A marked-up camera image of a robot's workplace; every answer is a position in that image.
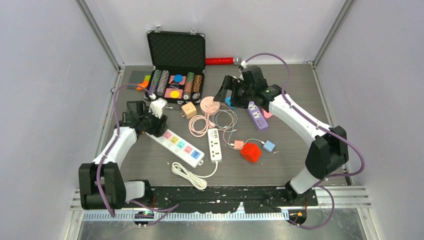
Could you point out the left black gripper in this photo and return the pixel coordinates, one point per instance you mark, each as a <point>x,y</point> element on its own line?
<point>158,127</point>

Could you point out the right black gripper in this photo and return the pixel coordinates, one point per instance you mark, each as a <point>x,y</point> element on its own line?
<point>230,83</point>

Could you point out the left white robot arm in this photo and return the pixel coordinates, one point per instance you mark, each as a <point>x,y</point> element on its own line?
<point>101,185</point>

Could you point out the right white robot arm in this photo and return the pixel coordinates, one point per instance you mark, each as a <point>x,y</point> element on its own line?
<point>328,149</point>

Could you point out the blue plug adapter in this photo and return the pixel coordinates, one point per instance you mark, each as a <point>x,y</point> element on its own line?
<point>228,103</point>

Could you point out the round pink socket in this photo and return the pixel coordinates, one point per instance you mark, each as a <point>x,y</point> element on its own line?
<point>209,106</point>

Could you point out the long white colourful power strip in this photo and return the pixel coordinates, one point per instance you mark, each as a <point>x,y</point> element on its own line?
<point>181,148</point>

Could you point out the tan cube socket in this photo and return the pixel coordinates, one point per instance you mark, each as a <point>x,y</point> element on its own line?
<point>188,110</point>

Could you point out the red glitter microphone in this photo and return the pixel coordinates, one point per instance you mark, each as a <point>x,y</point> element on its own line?
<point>235,60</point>

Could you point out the purple power strip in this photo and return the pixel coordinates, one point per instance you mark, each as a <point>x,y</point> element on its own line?
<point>256,116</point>

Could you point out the orange toy block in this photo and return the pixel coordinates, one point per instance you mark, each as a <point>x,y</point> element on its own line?
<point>143,85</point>

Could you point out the small white power strip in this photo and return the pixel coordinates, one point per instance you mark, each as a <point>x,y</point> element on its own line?
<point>215,151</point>

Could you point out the pink power strip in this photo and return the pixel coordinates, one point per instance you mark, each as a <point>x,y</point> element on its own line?
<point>266,114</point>

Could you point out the pink small charger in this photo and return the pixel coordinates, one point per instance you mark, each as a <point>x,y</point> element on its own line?
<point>238,145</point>

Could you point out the grey building baseplate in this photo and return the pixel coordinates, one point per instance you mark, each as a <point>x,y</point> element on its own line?
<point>137,77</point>

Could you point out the black poker chip case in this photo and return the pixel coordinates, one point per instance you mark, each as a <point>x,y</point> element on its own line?
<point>179,63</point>

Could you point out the red cube socket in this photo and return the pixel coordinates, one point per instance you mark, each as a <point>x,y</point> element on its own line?
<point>251,152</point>

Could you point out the light blue charger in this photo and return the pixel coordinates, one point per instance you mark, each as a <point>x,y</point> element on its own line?
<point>268,146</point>

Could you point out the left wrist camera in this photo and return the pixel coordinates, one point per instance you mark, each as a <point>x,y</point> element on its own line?
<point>157,107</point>

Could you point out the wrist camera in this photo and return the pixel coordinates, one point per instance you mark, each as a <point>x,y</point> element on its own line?
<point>241,67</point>
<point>157,107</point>

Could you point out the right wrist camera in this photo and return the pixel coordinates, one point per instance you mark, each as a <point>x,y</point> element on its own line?
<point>241,67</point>

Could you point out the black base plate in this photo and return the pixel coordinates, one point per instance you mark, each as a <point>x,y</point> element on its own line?
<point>223,199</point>

